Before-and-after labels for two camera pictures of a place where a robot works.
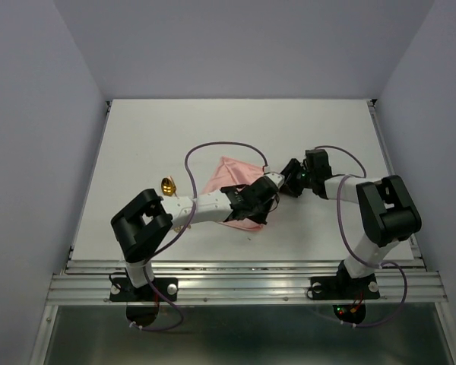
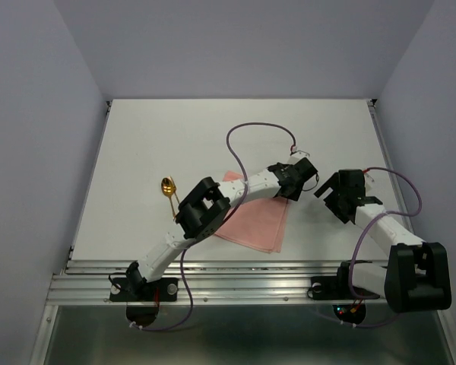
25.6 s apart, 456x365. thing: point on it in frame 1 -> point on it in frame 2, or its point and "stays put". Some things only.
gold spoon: (167, 186) stays put
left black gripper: (261, 217) -> (294, 196)
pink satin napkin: (231, 173) -> (258, 224)
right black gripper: (289, 188) -> (332, 182)
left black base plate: (121, 290) stays put
